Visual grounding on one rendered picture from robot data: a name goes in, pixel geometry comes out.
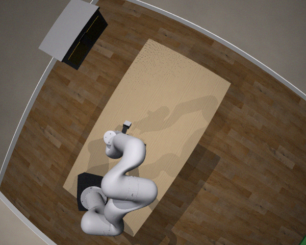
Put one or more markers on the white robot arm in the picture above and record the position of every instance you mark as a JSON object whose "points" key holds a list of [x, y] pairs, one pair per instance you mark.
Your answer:
{"points": [[126, 193]]}

